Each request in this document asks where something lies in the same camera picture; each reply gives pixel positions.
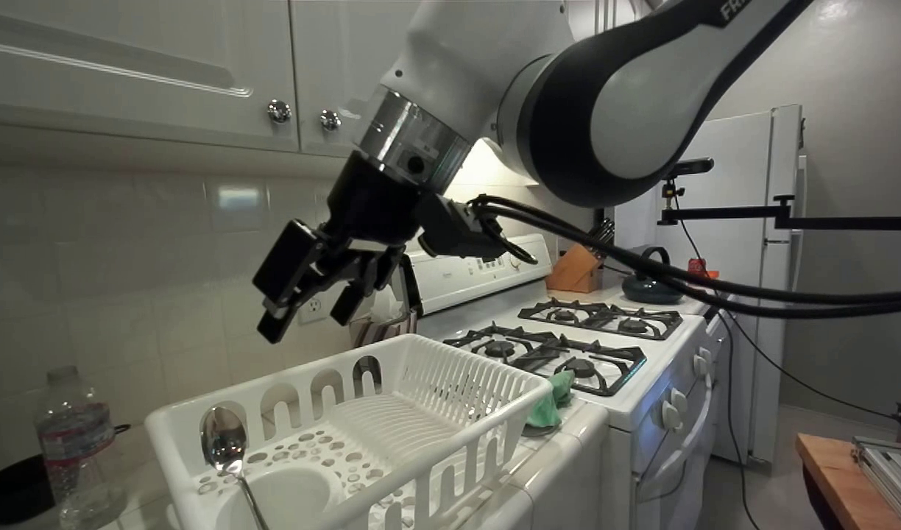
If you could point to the silver spoon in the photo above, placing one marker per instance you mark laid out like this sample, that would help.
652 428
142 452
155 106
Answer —
225 442

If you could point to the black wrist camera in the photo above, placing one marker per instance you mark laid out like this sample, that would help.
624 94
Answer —
465 230

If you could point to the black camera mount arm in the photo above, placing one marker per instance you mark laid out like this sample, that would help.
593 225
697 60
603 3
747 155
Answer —
783 212

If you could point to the white gas stove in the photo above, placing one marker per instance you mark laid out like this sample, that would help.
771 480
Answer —
638 425

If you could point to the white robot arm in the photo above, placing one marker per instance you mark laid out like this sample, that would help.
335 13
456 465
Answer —
593 119

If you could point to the white refrigerator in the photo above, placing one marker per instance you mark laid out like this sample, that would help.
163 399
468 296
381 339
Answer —
756 156

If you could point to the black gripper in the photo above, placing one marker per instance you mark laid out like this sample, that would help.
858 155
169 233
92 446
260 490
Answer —
369 218

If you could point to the white plastic dish rack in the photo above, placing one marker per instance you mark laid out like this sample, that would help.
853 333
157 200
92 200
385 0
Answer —
385 437

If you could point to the wooden knife block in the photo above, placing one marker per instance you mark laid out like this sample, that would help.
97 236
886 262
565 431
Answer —
578 269

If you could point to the wooden table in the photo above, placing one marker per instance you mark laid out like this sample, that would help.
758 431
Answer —
840 487

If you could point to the clear plastic water bottle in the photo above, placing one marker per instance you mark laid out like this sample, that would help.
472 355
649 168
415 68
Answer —
80 453

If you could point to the green sponge cloth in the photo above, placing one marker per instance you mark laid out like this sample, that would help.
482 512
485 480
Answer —
546 412

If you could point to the black stove grate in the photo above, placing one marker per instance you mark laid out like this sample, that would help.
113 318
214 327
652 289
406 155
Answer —
588 339

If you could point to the white upper cabinet right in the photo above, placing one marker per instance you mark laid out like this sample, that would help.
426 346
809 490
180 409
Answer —
270 75

